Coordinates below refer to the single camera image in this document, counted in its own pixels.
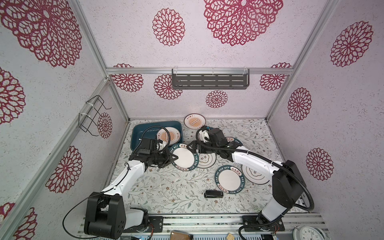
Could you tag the black wire wall rack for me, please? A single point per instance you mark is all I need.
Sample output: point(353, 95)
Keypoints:
point(89, 119)

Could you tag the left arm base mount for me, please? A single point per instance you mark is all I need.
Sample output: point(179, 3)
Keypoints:
point(154, 224)

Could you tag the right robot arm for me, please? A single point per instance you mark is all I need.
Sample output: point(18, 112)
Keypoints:
point(288, 187)

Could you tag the teal plastic bin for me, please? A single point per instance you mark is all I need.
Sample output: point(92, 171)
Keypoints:
point(170, 125)

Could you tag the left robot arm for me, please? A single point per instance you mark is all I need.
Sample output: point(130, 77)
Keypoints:
point(106, 215)

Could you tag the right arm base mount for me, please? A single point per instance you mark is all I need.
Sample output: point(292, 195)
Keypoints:
point(253, 223)

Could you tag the green rim plate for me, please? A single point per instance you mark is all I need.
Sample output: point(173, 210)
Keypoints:
point(230, 179)
point(187, 161)
point(233, 142)

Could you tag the white cloud emblem plate right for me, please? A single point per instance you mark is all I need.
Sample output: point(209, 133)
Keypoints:
point(253, 176)

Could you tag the grey wall shelf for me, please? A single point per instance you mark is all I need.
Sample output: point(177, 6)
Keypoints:
point(212, 81)

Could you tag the orange sunburst plate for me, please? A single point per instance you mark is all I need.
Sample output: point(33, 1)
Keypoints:
point(194, 121)
point(173, 137)

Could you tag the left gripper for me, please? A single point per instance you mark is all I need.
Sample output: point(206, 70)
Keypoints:
point(168, 158)

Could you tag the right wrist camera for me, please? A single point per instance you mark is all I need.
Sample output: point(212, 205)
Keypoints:
point(203, 134)

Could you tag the black small device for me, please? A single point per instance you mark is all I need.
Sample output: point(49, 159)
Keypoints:
point(213, 194)

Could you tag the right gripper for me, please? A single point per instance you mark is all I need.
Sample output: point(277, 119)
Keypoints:
point(196, 144)

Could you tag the white plate cloud emblem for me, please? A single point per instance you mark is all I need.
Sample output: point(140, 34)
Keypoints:
point(207, 160)

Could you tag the white analog clock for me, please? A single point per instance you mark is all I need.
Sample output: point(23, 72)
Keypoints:
point(308, 233)

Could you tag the brown box front edge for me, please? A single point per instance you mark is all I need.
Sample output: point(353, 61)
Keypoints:
point(178, 235)

